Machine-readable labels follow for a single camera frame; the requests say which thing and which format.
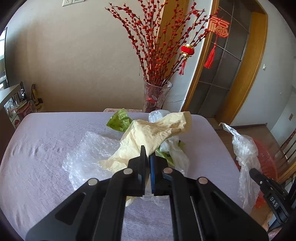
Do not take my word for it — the white translucent plastic bag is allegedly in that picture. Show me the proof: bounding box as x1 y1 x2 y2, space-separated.
147 109 191 178

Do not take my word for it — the yellow handled tool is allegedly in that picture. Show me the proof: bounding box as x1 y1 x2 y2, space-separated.
31 83 44 113

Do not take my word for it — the clear bubble wrap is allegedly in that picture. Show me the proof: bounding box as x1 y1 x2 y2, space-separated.
62 132 119 190

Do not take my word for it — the red lined trash basket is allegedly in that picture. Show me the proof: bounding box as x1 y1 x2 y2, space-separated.
234 139 278 208

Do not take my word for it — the lilac tablecloth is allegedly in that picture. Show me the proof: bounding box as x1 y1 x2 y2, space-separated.
1 113 242 238

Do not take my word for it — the red fu knot ornament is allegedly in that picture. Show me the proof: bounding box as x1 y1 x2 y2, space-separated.
204 8 230 69

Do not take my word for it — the red berry branch bouquet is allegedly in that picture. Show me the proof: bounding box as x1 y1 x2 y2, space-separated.
107 1 211 83

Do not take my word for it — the glass panel sliding door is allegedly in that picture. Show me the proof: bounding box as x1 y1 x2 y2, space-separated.
188 1 251 118

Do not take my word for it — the red lantern ornament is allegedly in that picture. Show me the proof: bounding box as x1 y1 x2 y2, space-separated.
179 44 195 75

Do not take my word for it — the dark wooden tv cabinet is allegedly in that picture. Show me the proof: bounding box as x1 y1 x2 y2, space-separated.
0 83 23 160

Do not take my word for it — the green plastic bag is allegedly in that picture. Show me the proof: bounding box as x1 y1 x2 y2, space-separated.
106 108 132 133

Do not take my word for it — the red white box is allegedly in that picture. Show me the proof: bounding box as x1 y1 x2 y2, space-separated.
13 103 33 128

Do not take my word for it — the white wall outlet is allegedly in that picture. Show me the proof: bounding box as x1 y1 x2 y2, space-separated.
62 0 85 6

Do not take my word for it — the wooden chair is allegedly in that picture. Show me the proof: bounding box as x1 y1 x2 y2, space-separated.
274 130 295 183

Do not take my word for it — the clear glass vase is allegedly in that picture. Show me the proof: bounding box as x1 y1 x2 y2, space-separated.
142 78 173 113

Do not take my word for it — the beige paper bag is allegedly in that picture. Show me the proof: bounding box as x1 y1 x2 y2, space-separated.
103 111 192 173

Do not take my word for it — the clear plastic bag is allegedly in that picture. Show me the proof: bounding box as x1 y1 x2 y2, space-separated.
220 123 262 214

